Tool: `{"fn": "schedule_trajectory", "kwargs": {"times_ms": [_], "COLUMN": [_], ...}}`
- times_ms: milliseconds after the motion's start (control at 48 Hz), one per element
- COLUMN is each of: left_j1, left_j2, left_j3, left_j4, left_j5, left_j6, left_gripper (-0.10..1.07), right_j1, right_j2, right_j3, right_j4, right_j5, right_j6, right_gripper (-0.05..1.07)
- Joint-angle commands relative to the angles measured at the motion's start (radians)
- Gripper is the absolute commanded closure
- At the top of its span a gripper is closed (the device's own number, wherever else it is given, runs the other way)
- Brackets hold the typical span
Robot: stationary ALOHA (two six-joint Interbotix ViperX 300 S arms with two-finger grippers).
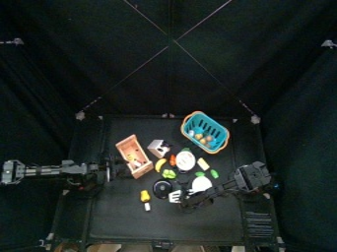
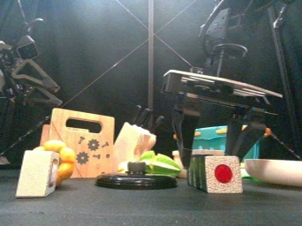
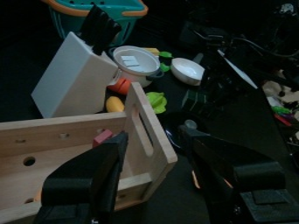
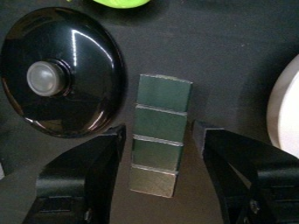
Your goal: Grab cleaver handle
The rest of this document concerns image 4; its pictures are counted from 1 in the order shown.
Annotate black glossy pot lid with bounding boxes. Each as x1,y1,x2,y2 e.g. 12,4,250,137
0,6,128,139

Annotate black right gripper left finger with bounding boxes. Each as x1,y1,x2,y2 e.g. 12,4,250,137
22,124,127,224

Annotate green segmented cleaver handle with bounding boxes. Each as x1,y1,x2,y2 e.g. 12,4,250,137
128,73,194,199

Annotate white round plate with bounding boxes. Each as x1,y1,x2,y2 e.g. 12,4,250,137
266,54,299,158

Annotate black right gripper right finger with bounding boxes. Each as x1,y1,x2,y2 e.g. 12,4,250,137
191,120,299,224

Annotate lime green toy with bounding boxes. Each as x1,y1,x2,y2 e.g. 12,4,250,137
92,0,152,10

